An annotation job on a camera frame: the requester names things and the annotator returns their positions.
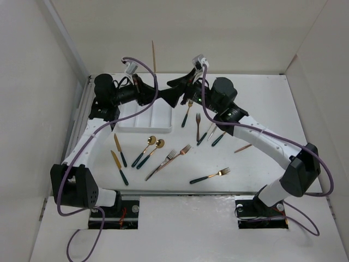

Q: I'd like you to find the gold fork green handle front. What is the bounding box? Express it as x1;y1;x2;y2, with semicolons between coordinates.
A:
189;168;231;184

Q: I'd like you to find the silver spoon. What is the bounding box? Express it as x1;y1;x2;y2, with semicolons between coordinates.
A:
207;123;217;141

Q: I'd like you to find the silver fork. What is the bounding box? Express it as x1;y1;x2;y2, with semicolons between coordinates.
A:
145;150;177;181

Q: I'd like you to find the wooden stick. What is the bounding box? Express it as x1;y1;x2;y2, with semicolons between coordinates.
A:
152;40;157;74

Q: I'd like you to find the copper fork green handle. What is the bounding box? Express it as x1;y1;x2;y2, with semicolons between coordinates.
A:
195;113;201;142

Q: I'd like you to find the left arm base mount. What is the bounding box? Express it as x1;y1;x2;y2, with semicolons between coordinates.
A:
102;195;140;230

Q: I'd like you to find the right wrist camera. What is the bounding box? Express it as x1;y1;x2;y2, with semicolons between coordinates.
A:
192;54;209;71

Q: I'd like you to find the gold knife green handle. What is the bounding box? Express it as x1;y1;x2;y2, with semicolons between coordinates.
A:
113;133;128;168
111;150;129;186

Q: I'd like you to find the gold spoon green handle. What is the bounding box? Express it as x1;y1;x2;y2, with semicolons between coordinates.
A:
131;135;157;168
136;139;165;169
211;132;226;147

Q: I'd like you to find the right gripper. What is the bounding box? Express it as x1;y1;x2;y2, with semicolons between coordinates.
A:
157;67;221;114

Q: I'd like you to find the gold fork green handle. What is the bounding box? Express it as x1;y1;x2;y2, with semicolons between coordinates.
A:
189;168;231;184
181;99;194;128

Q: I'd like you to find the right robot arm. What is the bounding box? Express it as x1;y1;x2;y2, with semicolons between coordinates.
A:
159;72;320;215

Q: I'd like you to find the white three-compartment cutlery tray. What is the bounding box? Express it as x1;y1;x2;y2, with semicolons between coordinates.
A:
117;99;173;134

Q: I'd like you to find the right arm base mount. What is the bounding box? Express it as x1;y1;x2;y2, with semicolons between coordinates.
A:
234;198;288;229

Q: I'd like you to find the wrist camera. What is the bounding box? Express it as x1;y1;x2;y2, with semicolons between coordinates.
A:
124;61;138;75
192;54;209;71

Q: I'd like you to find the rose gold fork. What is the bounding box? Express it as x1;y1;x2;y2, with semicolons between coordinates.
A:
147;144;192;178

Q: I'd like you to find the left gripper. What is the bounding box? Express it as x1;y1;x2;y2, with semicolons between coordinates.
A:
111;74;160;107

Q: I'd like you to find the aluminium rail frame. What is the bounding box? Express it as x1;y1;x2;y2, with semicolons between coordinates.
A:
54;74;101;196

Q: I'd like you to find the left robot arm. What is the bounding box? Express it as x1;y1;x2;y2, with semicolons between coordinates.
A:
50;74;183;217

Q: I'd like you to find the rose gold knife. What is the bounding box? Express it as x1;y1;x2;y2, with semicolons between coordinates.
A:
234;144;252;153

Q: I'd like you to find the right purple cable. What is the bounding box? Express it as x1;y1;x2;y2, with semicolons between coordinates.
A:
200;63;335;237

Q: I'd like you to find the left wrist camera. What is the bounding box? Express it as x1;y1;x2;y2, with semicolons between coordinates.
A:
124;61;138;75

